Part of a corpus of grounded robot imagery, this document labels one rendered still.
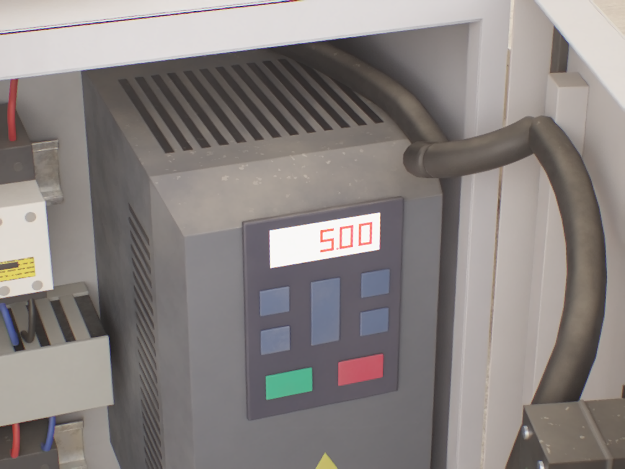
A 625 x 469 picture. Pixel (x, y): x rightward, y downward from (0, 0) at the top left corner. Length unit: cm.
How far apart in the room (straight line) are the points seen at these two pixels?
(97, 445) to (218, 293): 25
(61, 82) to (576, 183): 30
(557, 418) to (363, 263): 18
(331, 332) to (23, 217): 15
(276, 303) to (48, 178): 18
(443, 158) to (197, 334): 13
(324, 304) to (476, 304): 7
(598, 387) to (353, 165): 14
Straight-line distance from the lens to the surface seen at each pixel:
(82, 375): 74
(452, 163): 56
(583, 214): 52
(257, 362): 62
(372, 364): 64
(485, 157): 56
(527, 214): 62
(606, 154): 54
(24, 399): 74
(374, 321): 63
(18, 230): 66
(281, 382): 63
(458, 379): 66
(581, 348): 49
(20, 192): 67
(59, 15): 54
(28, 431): 77
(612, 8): 342
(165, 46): 54
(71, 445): 83
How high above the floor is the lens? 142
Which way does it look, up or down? 28 degrees down
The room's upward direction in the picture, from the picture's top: straight up
